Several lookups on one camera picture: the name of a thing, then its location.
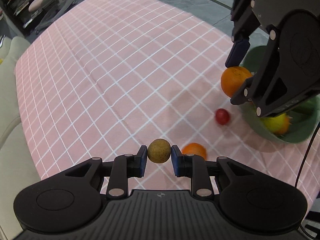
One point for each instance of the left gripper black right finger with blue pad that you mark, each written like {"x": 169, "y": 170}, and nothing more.
{"x": 196, "y": 168}

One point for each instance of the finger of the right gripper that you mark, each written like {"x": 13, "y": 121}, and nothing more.
{"x": 263, "y": 61}
{"x": 245, "y": 23}

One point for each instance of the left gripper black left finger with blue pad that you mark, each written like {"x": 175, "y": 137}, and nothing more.
{"x": 121, "y": 169}

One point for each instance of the orange mandarin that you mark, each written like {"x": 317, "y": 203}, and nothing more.
{"x": 233, "y": 78}
{"x": 284, "y": 127}
{"x": 196, "y": 149}

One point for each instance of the brown longan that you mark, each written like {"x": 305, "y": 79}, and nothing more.
{"x": 159, "y": 151}

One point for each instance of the yellow green pear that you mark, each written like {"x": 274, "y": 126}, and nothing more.
{"x": 273, "y": 124}

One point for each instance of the green cucumber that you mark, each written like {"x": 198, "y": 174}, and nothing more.
{"x": 307, "y": 107}

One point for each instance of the red cherry tomato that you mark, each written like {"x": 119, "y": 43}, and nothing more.
{"x": 222, "y": 116}

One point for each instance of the pink checked tablecloth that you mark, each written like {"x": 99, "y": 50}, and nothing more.
{"x": 112, "y": 75}

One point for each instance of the beige sofa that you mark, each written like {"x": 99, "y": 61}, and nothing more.
{"x": 17, "y": 167}

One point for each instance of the pink office chair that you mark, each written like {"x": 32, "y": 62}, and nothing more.
{"x": 54, "y": 9}

